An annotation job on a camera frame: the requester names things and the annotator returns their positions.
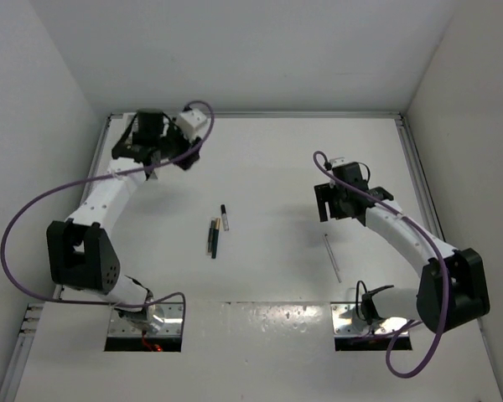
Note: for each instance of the dark green gold pencil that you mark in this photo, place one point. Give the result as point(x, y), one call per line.
point(215, 239)

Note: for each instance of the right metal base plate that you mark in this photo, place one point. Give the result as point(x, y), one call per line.
point(346, 323)

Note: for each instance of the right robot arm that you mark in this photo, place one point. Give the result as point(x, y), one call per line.
point(452, 288)

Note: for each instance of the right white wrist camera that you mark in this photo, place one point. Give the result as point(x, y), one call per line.
point(336, 162)

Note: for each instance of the black grey makeup pencil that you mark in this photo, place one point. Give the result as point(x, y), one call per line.
point(210, 236)

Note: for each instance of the thin clear silver stick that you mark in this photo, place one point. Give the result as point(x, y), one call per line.
point(332, 258)

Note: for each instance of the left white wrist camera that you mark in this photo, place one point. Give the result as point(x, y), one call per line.
point(190, 122)

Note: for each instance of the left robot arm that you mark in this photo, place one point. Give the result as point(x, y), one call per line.
point(81, 255)

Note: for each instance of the aluminium frame rail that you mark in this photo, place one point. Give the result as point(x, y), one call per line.
point(419, 181)

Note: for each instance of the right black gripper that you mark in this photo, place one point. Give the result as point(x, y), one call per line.
point(324, 193)

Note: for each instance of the black clear mascara tube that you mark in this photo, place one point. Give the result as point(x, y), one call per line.
point(224, 218)

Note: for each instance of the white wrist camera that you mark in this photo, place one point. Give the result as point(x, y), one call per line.
point(336, 162)
point(190, 122)

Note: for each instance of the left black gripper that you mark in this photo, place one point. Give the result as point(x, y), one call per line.
point(185, 144)

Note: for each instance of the metal base plate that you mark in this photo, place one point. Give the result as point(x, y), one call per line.
point(346, 323)
point(163, 320)

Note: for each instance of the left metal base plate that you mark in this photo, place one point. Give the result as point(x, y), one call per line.
point(163, 320)

